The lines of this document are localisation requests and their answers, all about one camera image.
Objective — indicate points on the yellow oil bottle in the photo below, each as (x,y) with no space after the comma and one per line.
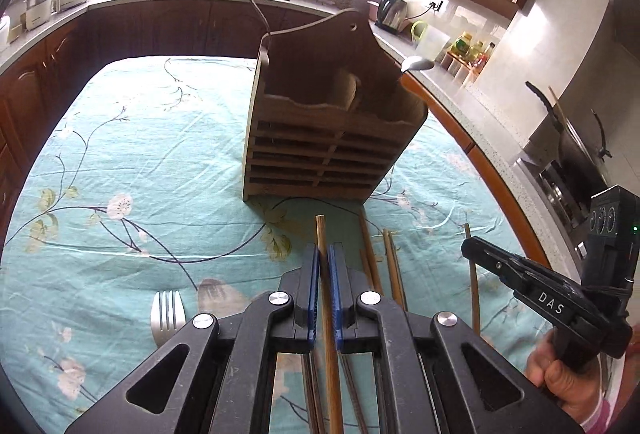
(461,46)

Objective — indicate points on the wooden utensil holder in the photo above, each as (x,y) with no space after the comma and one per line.
(329,115)

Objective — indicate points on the teal floral tablecloth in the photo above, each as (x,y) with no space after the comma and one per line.
(139,190)

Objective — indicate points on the silver metal fork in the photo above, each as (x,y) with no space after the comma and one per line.
(167,315)

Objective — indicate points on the translucent plastic jug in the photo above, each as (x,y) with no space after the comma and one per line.
(428,39)

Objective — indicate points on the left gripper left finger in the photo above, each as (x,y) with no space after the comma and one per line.
(297,330)

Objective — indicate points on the right human hand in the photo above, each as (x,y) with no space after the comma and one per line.
(579,394)

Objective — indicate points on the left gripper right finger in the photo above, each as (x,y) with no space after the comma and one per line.
(346,284)

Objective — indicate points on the black wok on stove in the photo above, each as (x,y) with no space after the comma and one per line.
(582,170)

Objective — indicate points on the brown wooden chopstick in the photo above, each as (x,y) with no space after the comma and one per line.
(333,384)

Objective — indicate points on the small white electric pot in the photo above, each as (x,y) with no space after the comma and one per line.
(39,12)

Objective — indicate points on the stainless electric kettle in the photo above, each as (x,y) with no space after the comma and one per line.
(391,15)

